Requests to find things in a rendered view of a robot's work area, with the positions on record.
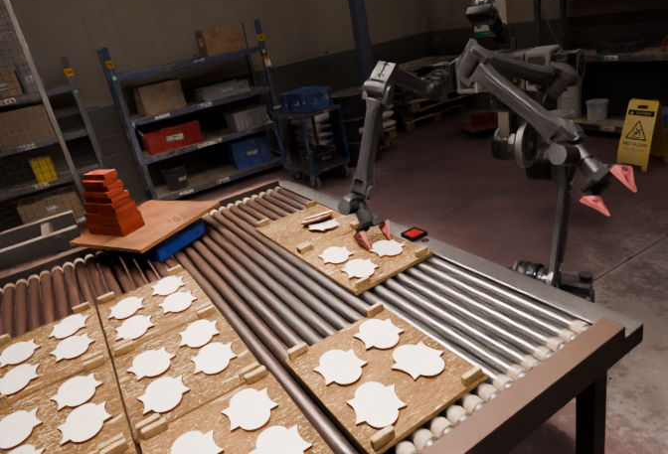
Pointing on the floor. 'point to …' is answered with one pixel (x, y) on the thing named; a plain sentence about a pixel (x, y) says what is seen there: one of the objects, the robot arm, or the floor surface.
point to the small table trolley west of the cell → (309, 149)
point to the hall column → (360, 24)
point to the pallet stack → (409, 112)
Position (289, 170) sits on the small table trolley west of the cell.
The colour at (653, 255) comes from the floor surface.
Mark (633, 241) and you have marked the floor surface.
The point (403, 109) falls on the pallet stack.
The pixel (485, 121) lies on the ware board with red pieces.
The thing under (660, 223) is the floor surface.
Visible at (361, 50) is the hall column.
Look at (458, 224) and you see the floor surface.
